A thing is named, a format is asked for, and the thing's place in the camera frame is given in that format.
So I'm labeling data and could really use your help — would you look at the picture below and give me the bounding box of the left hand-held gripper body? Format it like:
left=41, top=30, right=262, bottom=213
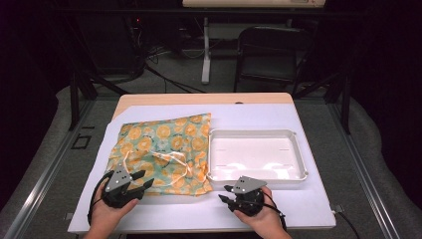
left=101, top=164, right=145, bottom=209

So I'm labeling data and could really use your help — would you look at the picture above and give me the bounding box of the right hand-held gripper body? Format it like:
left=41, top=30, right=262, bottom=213
left=231, top=175, right=268, bottom=217

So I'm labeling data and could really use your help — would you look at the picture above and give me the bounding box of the white plastic tray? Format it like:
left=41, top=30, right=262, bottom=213
left=206, top=128, right=309, bottom=185

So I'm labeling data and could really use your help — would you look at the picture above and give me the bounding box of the orange-print drawstring cloth bag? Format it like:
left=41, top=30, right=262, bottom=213
left=105, top=113, right=214, bottom=197

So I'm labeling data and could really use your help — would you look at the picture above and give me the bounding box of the person's right hand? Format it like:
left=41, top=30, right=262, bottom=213
left=233, top=186, right=287, bottom=235

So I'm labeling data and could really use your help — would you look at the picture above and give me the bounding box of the person's left hand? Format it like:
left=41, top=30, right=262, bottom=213
left=90, top=180, right=140, bottom=230

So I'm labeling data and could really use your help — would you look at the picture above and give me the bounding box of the white table mat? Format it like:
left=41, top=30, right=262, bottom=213
left=68, top=103, right=336, bottom=233

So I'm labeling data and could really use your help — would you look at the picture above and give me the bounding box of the black metal stand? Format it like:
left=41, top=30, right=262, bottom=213
left=293, top=71, right=352, bottom=135
left=68, top=66, right=128, bottom=131

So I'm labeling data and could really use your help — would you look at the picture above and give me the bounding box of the wooden table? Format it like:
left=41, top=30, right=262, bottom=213
left=111, top=92, right=296, bottom=121

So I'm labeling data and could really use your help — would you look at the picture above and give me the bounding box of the black folding chair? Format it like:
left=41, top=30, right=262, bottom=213
left=233, top=25, right=317, bottom=98

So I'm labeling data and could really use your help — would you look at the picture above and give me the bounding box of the dark equipment with red light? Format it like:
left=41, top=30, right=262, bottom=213
left=76, top=13, right=147, bottom=76

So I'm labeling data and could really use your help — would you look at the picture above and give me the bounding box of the white desk leg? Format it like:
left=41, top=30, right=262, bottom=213
left=201, top=16, right=212, bottom=85

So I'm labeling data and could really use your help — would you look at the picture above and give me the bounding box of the right hand-held gripper cable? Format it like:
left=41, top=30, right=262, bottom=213
left=262, top=191, right=289, bottom=232

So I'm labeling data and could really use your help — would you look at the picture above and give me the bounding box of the hand-held gripper cable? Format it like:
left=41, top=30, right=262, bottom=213
left=87, top=177, right=111, bottom=227
left=262, top=191, right=289, bottom=232

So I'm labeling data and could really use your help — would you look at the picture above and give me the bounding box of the left hand-held gripper cable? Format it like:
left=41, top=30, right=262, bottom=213
left=87, top=177, right=111, bottom=227

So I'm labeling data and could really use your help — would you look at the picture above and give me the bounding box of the aluminium floor rail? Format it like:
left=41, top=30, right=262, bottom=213
left=3, top=99, right=96, bottom=239
left=326, top=103, right=401, bottom=239

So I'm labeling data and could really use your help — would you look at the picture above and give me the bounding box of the black floor cable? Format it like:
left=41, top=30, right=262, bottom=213
left=143, top=64, right=207, bottom=95

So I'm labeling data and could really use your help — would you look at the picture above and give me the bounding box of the black cable at table corner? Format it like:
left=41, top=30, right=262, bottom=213
left=336, top=210, right=361, bottom=239

